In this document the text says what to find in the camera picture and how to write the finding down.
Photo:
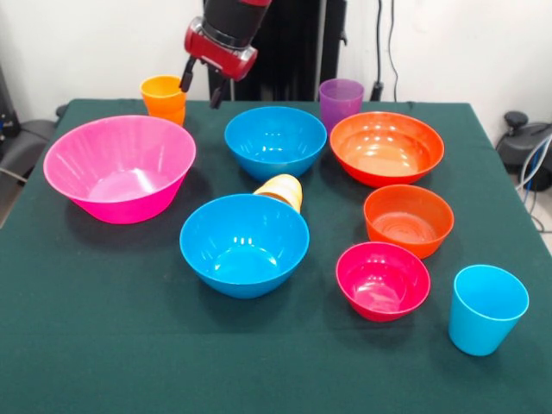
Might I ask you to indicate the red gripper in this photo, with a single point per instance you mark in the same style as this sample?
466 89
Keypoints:
220 54

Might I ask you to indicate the orange cup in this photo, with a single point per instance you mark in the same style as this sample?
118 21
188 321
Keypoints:
163 103

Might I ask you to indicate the yellow cup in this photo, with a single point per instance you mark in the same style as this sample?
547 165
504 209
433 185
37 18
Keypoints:
282 187

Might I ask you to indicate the large orange bowl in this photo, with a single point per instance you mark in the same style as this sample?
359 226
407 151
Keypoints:
388 159

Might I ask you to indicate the blue bowl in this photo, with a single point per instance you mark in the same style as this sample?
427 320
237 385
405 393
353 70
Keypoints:
275 142
244 246

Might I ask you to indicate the large pink bowl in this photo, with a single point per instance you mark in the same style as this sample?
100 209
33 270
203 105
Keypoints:
121 172

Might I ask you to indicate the purple cup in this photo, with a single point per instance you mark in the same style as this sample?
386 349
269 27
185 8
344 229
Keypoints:
340 103

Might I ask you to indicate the black equipment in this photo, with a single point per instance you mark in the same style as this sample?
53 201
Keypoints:
6 108

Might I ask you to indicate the small orange bowl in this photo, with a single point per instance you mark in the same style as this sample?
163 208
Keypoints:
407 220

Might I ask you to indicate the small crimson bowl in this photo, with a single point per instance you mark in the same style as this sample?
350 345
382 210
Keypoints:
381 280

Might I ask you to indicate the dark green table cloth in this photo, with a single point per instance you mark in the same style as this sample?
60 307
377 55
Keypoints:
108 345

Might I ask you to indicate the light blue cup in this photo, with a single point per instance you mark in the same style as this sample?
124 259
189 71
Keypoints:
487 310

